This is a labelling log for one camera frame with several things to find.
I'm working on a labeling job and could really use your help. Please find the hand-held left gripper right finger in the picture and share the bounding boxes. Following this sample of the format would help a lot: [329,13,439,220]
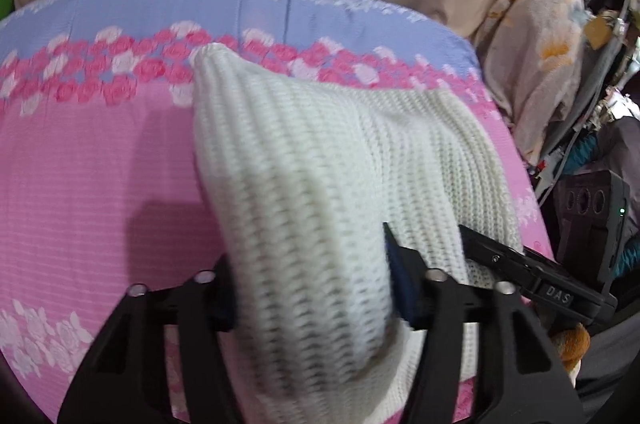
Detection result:
[382,222,586,424]

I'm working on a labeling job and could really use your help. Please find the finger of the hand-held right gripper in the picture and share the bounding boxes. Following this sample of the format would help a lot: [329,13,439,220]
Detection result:
[457,224,619,326]

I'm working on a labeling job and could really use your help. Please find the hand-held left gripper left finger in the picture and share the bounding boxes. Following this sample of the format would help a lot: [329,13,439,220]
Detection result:
[57,254,238,424]

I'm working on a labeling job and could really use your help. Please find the white red navy knit sweater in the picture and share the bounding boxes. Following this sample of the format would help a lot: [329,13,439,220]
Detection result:
[190,44,526,424]

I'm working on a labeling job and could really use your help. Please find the orange plush toy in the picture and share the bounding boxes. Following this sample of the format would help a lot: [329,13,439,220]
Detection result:
[549,323,592,377]

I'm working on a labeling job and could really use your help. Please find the cream floral fleece blanket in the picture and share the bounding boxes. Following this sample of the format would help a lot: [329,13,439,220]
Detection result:
[470,0,593,165]

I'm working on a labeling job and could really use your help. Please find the pink blue floral bed sheet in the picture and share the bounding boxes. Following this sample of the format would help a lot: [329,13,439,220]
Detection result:
[0,0,556,424]

